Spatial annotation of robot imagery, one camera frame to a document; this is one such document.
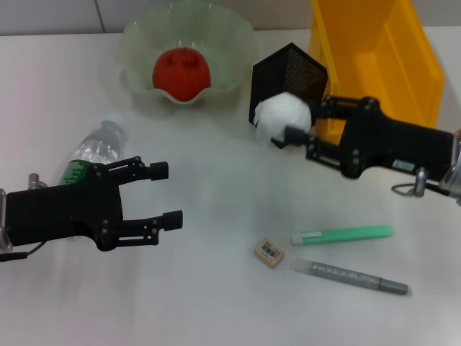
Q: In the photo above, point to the green white pen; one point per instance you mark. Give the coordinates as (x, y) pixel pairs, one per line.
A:
(342, 234)

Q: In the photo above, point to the translucent green fruit bowl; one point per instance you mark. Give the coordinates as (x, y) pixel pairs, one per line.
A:
(144, 54)

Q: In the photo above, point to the yellow plastic bin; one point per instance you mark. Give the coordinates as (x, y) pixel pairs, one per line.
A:
(381, 65)

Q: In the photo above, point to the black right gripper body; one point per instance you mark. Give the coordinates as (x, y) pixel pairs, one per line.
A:
(392, 147)

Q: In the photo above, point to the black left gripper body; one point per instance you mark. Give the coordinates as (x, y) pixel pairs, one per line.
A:
(61, 212)

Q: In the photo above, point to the clear green-label water bottle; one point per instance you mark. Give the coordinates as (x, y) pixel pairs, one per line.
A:
(97, 151)

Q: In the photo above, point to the white paper ball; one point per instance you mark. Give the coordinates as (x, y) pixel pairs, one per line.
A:
(282, 115)

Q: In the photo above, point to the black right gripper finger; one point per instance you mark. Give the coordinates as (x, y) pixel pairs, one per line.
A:
(342, 106)
(317, 146)

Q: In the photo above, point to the beige eraser with barcode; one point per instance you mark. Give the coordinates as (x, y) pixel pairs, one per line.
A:
(268, 252)

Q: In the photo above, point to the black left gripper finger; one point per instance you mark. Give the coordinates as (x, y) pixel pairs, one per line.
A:
(140, 173)
(151, 229)

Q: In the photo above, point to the grey marker pen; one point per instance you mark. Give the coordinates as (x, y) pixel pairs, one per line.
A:
(345, 275)

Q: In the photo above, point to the black mesh pen holder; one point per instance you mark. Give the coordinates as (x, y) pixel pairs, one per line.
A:
(281, 75)

